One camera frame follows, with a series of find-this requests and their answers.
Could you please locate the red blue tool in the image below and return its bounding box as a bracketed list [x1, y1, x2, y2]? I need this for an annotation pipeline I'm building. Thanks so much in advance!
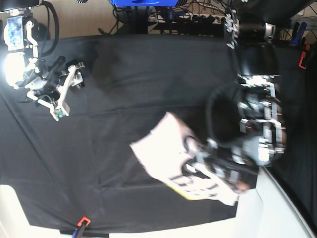
[72, 216, 91, 238]

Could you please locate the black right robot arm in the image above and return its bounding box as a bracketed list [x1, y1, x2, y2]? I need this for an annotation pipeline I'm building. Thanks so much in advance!
[0, 0, 85, 121]

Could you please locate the black power strip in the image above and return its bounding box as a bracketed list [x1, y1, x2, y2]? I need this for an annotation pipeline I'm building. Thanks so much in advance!
[148, 13, 224, 24]

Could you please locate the black table cloth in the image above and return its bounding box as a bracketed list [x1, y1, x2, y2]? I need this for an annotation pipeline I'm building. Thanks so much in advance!
[0, 35, 237, 234]

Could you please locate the pale pink T-shirt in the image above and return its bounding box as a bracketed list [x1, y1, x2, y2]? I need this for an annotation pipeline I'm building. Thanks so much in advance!
[130, 112, 239, 206]

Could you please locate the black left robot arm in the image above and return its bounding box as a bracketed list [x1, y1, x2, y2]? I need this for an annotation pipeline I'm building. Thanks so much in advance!
[194, 0, 317, 194]

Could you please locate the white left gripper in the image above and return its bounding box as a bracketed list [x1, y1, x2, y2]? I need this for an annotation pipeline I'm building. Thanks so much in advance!
[190, 138, 248, 196]

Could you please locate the blue plastic base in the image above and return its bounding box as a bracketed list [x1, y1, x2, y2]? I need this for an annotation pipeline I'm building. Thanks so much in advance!
[110, 0, 187, 7]

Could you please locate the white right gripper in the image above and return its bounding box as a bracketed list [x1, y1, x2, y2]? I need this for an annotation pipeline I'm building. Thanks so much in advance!
[26, 56, 85, 121]

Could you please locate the red bracket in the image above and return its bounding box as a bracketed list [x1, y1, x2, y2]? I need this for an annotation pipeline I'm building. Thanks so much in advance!
[298, 44, 311, 69]

